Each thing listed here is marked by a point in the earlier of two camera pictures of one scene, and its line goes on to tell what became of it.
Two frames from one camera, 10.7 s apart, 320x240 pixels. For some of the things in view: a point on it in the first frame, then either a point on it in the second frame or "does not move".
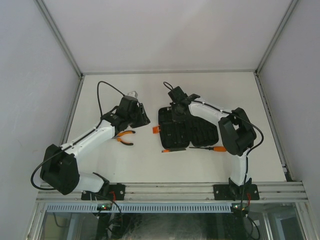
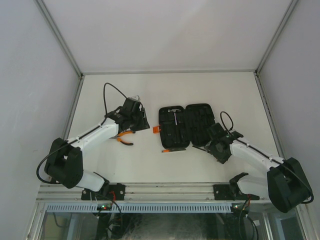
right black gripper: (175, 118) → (221, 158)
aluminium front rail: (294, 191) does not move
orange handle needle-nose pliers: (118, 139) does not move
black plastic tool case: (177, 134) does not move
